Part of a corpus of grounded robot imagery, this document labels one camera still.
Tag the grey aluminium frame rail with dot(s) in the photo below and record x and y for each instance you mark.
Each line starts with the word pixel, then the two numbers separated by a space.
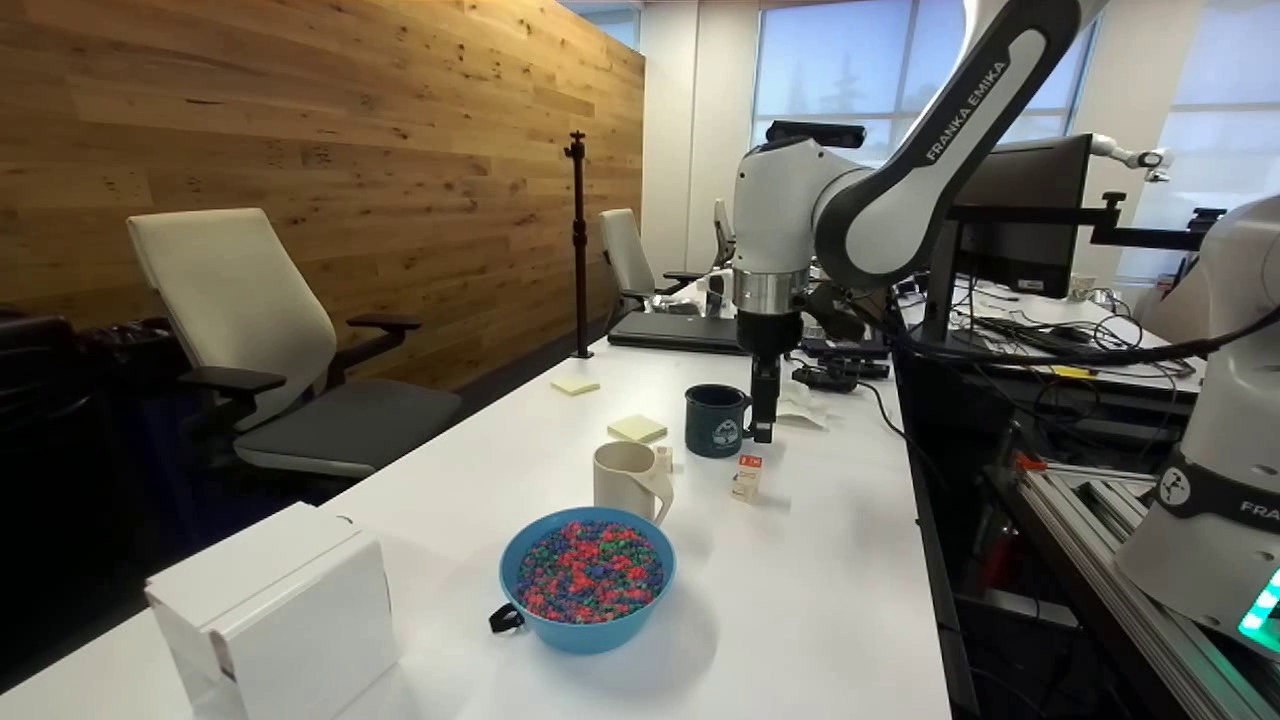
pixel 1107 547

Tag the black tripod pole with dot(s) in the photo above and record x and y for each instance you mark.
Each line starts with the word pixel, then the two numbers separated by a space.
pixel 579 241

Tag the black camera on stand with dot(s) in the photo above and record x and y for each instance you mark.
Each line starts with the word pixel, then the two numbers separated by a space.
pixel 817 135

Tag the black computer monitor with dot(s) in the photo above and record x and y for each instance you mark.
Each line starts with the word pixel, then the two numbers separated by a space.
pixel 1026 214

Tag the black keyboard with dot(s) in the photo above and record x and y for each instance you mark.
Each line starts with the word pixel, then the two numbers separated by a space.
pixel 1054 339

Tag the colourful beads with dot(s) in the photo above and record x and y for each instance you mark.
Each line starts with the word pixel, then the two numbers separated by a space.
pixel 590 569

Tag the white office chair grey seat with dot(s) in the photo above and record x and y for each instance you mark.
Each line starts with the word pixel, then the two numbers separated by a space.
pixel 241 307

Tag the white cardboard box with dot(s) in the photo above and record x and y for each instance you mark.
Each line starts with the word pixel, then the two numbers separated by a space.
pixel 282 613

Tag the clear white square block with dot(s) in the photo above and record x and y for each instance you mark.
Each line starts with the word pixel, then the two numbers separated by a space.
pixel 752 491

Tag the white high-back office chair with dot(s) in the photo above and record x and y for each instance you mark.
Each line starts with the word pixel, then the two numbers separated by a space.
pixel 626 254

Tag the black camera clamp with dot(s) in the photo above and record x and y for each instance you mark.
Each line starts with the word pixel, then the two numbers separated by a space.
pixel 834 372

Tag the dark teal mug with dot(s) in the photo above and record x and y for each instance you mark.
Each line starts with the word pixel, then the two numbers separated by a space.
pixel 713 423

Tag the blue plastic bowl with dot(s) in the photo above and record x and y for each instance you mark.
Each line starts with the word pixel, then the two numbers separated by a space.
pixel 587 636

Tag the yellow sticky note pad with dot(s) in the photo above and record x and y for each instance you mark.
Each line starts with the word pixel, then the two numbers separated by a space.
pixel 579 387
pixel 636 428

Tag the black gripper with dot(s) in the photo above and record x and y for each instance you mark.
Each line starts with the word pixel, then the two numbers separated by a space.
pixel 771 342

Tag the orange square block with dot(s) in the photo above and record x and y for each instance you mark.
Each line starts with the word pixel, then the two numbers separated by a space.
pixel 748 467

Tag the black binder clip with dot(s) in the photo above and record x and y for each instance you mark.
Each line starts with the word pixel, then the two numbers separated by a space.
pixel 504 617

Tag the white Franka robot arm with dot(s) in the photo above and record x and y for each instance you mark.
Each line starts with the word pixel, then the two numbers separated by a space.
pixel 932 144

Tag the black laptop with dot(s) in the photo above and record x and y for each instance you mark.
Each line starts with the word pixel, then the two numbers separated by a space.
pixel 666 330

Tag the white ceramic mug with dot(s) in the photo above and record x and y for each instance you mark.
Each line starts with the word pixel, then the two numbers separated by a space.
pixel 626 480

